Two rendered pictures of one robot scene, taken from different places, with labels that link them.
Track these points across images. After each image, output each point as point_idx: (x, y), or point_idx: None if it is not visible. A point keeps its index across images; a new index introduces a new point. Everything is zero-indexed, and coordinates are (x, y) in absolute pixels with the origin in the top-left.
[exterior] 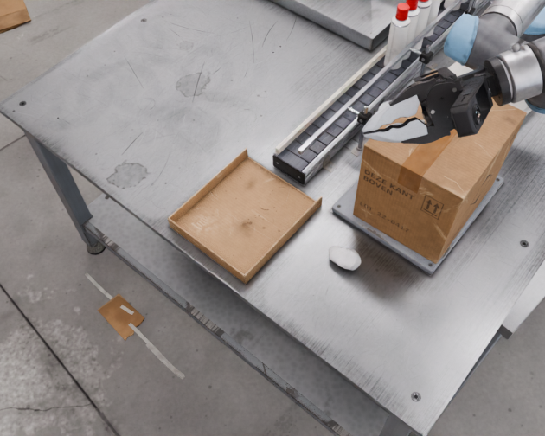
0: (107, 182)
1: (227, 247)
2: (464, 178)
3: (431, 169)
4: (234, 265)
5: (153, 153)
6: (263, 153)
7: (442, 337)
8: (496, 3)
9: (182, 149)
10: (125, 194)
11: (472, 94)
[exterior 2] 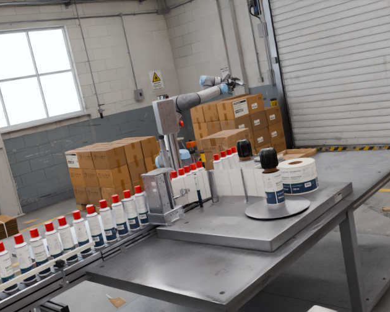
0: (346, 151)
1: (294, 155)
2: (221, 131)
3: (230, 130)
4: (291, 154)
5: (334, 157)
6: None
7: None
8: (215, 87)
9: (323, 160)
10: (337, 152)
11: (226, 75)
